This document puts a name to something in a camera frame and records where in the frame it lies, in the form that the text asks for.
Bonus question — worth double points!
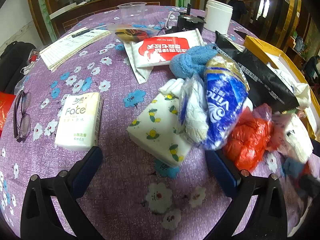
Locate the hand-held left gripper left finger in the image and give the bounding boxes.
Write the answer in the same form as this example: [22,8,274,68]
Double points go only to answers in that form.
[20,145,104,240]

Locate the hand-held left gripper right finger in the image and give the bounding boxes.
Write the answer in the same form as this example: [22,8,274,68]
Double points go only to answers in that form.
[205,148,304,240]

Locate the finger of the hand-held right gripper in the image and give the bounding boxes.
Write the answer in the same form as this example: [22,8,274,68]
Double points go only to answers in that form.
[297,172,320,198]

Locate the blue cloth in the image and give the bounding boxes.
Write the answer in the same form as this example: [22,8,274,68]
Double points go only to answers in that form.
[283,157,304,178]

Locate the red plastic bag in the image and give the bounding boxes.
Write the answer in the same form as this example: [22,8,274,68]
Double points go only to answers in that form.
[223,104,274,173]

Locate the white tissue pack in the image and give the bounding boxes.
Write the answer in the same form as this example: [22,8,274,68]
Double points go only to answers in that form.
[54,92,104,152]

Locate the pink tissue pack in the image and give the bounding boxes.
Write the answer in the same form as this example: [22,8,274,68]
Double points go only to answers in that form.
[274,114,314,164]

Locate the blue gold tissue pack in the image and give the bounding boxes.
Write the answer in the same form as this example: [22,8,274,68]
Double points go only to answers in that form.
[200,54,250,151]

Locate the lemon print tissue pack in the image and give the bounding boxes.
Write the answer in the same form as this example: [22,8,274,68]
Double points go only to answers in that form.
[127,90,194,167]

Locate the black foil packet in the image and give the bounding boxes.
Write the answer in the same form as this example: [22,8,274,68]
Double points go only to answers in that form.
[215,31,300,113]

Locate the blue fluffy towel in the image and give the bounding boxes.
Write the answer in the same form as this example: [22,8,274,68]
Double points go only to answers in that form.
[169,44,218,78]

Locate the yellow-rimmed white tray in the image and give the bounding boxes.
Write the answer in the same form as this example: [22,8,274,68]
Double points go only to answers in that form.
[243,35,320,139]

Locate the purple floral tablecloth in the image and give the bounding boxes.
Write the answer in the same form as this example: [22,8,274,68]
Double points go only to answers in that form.
[0,5,320,240]

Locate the clear wrapped white tissues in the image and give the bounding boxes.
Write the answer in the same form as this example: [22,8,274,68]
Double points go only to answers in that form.
[178,76,209,144]

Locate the purple eyeglasses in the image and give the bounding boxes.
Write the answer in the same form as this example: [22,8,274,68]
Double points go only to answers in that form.
[12,91,32,143]

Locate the red gift bag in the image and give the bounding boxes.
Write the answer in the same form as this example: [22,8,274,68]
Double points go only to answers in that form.
[0,92,15,130]

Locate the white paper packets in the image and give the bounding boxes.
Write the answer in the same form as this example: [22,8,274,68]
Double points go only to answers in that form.
[123,41,153,85]

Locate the lined paper notepad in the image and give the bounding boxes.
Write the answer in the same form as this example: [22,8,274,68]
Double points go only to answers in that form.
[39,27,112,72]

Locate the black bag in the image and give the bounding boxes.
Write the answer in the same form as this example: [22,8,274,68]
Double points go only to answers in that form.
[0,41,37,93]

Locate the red white wet wipes pack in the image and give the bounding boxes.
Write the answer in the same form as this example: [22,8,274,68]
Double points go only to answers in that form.
[131,29,204,68]

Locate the black pen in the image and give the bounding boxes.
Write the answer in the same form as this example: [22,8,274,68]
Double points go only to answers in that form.
[72,24,108,38]

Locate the clear zip bag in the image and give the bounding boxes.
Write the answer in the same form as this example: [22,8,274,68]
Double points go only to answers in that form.
[106,23,160,43]

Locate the black joystick device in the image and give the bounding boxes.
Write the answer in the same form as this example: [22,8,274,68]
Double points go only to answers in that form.
[172,4,206,34]

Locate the white plastic jar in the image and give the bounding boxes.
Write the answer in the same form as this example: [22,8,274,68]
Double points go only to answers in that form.
[204,0,234,35]

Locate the clear plastic cup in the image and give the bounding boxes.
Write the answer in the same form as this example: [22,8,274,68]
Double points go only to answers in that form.
[117,2,147,19]

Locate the wooden glass cabinet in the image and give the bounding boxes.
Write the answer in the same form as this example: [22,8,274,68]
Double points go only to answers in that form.
[25,0,200,44]

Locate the golden pillar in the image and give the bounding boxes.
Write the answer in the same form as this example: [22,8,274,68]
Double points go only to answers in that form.
[275,0,303,45]

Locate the white cable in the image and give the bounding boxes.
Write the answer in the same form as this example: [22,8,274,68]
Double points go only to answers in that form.
[165,11,180,29]

